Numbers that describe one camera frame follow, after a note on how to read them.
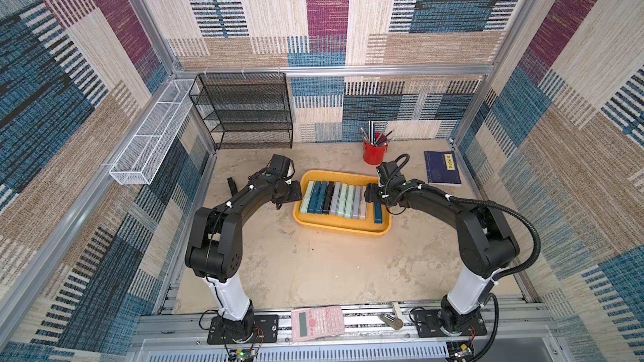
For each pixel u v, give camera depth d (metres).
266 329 0.73
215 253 0.48
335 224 0.91
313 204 0.97
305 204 0.96
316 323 0.73
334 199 0.97
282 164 0.76
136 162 0.70
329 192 0.99
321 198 0.99
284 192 0.80
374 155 1.11
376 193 0.85
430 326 0.73
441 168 1.12
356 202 0.97
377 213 0.94
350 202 0.97
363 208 0.96
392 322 0.74
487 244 0.48
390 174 0.75
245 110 1.08
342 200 0.97
